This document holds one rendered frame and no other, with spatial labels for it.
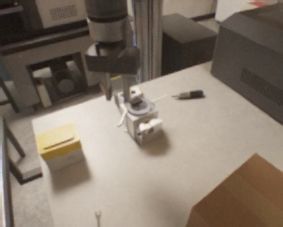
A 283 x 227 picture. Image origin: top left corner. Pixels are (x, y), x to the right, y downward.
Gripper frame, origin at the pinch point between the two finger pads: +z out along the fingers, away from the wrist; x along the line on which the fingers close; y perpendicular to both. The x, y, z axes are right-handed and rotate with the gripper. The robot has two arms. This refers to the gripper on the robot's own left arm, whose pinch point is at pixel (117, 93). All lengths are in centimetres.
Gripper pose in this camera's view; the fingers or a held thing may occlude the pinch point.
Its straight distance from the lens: 62.4
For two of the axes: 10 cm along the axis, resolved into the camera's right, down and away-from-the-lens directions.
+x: -9.8, -1.1, 1.6
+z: 0.3, 7.3, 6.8
